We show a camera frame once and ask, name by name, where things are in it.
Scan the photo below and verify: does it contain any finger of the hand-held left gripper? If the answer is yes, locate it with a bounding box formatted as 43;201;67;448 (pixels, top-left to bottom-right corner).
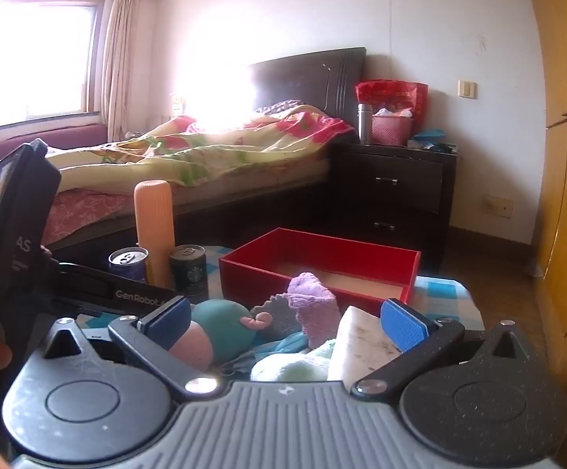
46;261;191;317

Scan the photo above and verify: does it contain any blue white packet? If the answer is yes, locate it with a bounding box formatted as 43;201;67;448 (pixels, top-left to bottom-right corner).
225;332;314;377

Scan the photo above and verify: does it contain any pink basket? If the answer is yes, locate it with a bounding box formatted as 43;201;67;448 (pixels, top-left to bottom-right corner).
371;110;415;146

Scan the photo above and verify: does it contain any dark wooden bed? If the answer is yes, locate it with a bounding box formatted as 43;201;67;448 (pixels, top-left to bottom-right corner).
0;48;367;255

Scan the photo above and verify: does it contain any dark wooden nightstand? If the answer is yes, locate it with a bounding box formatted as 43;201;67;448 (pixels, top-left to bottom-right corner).
330;139;460;274

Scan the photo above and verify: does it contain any wall socket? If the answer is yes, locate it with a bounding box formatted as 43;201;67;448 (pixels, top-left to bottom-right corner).
483;195;514;218

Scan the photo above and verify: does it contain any grey cloth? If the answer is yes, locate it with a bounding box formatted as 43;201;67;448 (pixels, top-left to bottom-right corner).
250;293;308;340

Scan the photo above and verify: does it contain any teal and pink plush toy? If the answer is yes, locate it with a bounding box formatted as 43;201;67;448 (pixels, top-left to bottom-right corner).
169;300;272;372

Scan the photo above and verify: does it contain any window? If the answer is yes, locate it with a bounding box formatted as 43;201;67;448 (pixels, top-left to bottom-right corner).
0;2;105;132

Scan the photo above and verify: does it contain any pink floral bed sheet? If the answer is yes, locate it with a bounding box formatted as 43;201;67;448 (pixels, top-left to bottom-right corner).
44;190;139;250

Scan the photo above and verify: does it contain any blue plastic container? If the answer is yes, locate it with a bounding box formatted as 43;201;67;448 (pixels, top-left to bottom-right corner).
413;129;446;150

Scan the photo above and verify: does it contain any light green cloth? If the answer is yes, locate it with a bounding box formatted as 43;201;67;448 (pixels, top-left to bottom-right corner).
250;337;338;383

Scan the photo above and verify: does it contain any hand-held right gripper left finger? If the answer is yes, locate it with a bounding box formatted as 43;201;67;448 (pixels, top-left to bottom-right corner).
43;297;218;401

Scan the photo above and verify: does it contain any blue checkered tablecloth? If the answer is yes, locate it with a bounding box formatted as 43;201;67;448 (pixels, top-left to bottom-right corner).
76;244;485;382

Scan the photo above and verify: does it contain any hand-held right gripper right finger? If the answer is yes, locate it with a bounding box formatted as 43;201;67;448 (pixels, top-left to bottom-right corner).
351;298;526;399

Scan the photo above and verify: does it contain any bed with floral blanket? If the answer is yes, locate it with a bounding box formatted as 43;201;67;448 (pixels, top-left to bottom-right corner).
44;102;355;191

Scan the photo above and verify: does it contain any grey pillow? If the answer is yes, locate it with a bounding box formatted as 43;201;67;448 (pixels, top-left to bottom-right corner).
257;100;305;114

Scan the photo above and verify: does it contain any dark green drink can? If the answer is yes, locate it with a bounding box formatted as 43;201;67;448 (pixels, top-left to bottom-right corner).
169;244;207;304

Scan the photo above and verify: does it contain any white sponge block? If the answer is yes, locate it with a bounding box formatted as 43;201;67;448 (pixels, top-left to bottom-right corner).
327;305;404;384

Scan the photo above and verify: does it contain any beige curtain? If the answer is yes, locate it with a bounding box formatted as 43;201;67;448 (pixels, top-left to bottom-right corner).
100;0;177;142

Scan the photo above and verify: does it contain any steel thermos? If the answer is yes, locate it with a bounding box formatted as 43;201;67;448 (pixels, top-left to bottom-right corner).
358;104;373;145

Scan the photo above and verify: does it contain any maroon window seat cushion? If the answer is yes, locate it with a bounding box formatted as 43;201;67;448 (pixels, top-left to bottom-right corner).
0;124;109;169

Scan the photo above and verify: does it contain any red box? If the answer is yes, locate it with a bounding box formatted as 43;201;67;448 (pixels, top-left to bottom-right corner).
218;227;422;316

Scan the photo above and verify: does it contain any red bag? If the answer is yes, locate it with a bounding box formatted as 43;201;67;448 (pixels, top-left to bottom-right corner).
355;81;429;132

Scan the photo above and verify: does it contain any purple cloth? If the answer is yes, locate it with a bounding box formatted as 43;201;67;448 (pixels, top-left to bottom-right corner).
287;272;339;350

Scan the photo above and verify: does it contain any orange ribbed bottle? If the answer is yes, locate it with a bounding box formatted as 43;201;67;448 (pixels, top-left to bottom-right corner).
134;181;176;289

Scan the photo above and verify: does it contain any blue drink can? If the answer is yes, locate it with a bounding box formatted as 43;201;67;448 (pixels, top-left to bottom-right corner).
108;247;149;284

